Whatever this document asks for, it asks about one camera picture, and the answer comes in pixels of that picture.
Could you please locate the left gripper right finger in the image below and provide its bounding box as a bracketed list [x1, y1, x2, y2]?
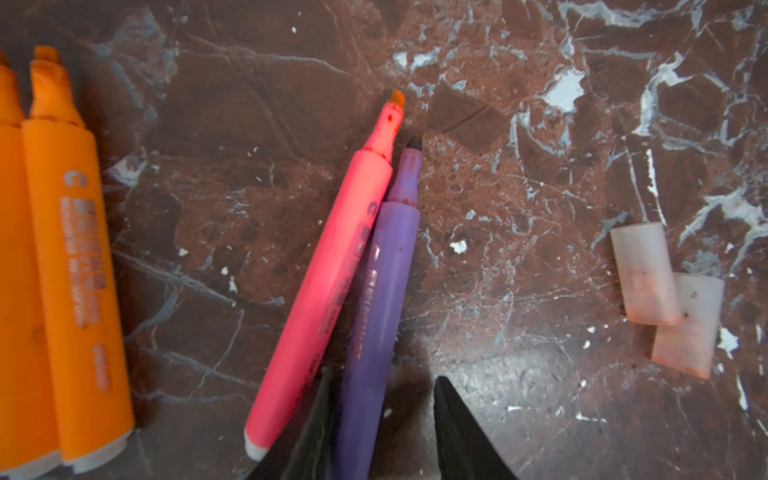
[433, 376, 518, 480]

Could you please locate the purple highlighter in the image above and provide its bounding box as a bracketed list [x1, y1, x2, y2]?
[330, 136, 423, 479]

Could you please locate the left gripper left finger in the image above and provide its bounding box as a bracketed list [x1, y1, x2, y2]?
[247, 367, 335, 480]

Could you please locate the orange highlighter right of pair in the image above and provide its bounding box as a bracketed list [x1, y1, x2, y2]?
[22, 46, 135, 474]

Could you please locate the pink highlighter middle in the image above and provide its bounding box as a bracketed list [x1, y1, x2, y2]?
[244, 91, 406, 462]

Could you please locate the orange highlighter left of pair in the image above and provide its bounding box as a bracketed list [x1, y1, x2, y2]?
[1, 57, 61, 479]

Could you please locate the orange highlighter of pair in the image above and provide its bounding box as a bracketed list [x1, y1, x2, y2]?
[1, 57, 61, 479]
[22, 46, 135, 474]

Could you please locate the translucent pen cap middle one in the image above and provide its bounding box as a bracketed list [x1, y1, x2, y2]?
[610, 222, 683, 326]

